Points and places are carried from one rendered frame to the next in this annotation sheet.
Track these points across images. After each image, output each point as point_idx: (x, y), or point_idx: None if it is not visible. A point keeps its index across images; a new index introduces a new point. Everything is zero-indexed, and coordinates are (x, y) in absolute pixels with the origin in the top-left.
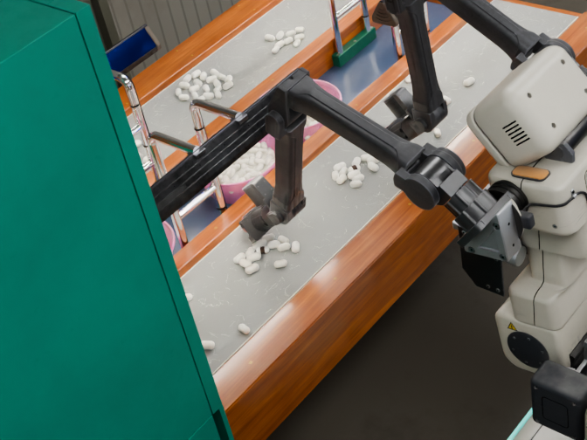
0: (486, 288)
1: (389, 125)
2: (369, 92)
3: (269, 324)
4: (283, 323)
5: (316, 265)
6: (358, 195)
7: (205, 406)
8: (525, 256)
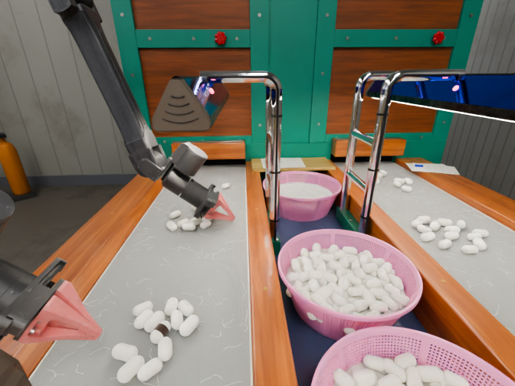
0: None
1: (43, 296)
2: None
3: (149, 186)
4: (139, 188)
5: (142, 226)
6: (133, 302)
7: None
8: None
